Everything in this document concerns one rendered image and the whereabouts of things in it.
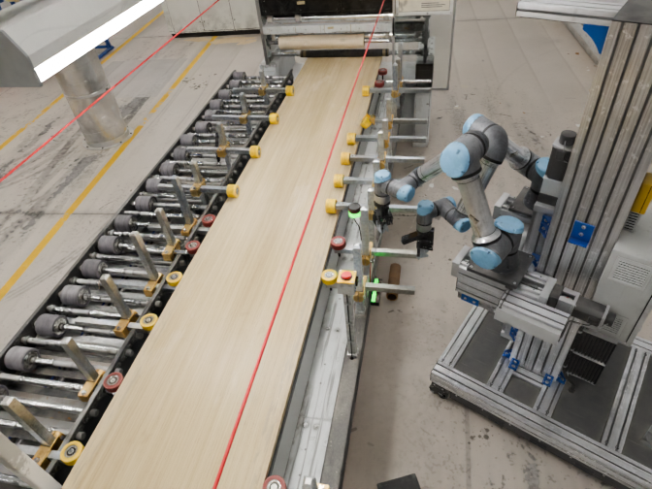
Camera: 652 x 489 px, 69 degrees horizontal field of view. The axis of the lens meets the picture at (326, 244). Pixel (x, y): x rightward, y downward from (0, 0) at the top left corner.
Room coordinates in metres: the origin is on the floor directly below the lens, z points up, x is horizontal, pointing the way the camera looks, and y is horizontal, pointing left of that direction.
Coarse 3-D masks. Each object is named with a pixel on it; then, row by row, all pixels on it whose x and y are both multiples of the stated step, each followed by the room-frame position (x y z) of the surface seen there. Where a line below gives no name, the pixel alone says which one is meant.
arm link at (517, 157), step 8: (472, 120) 1.85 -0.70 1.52; (480, 120) 1.82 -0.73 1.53; (488, 120) 1.81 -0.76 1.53; (464, 128) 1.86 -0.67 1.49; (472, 128) 1.82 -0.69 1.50; (480, 128) 1.78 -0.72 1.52; (512, 144) 1.88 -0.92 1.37; (512, 152) 1.86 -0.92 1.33; (520, 152) 1.88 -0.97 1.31; (528, 152) 1.91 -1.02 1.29; (512, 160) 1.88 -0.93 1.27; (520, 160) 1.88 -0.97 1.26; (528, 160) 1.88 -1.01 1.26; (512, 168) 1.91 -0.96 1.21; (520, 168) 1.88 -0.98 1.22
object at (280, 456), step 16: (368, 112) 3.43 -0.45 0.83; (368, 128) 3.41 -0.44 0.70; (352, 176) 2.63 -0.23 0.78; (352, 192) 2.60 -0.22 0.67; (336, 256) 1.99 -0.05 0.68; (320, 288) 1.62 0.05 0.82; (320, 304) 1.58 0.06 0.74; (320, 320) 1.54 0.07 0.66; (304, 352) 1.25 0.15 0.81; (304, 368) 1.22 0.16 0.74; (304, 384) 1.18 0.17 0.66; (288, 400) 1.01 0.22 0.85; (288, 416) 0.97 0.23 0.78; (288, 432) 0.94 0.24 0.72; (288, 448) 0.90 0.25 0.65; (272, 464) 0.77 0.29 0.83
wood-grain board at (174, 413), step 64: (320, 64) 4.33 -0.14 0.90; (320, 128) 3.11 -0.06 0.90; (256, 192) 2.40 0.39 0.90; (320, 192) 2.32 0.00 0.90; (256, 256) 1.82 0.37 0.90; (320, 256) 1.76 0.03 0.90; (192, 320) 1.43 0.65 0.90; (256, 320) 1.39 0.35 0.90; (128, 384) 1.13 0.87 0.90; (192, 384) 1.09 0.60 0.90; (256, 384) 1.06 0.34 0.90; (128, 448) 0.85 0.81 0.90; (192, 448) 0.82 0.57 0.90; (256, 448) 0.80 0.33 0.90
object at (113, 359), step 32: (256, 128) 3.35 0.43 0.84; (160, 160) 3.03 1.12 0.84; (160, 256) 2.25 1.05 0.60; (96, 288) 2.01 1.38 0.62; (160, 288) 1.73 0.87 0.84; (32, 320) 1.61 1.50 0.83; (0, 352) 1.42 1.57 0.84; (64, 352) 1.51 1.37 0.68; (96, 352) 1.55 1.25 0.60; (32, 384) 1.40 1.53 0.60; (64, 416) 1.13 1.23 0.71; (96, 416) 1.09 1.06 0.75; (64, 480) 0.85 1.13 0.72
